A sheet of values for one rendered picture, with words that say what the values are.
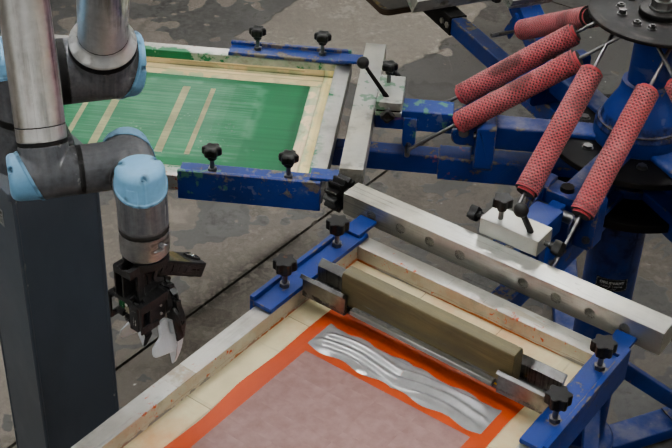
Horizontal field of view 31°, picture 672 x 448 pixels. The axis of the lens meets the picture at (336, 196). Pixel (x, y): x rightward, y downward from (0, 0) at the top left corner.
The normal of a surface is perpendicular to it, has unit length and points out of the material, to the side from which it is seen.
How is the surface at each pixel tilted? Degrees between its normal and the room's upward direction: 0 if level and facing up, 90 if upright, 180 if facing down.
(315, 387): 0
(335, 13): 0
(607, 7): 0
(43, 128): 68
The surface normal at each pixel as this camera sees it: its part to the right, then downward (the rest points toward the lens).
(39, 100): 0.36, 0.18
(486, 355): -0.61, 0.43
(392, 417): 0.04, -0.83
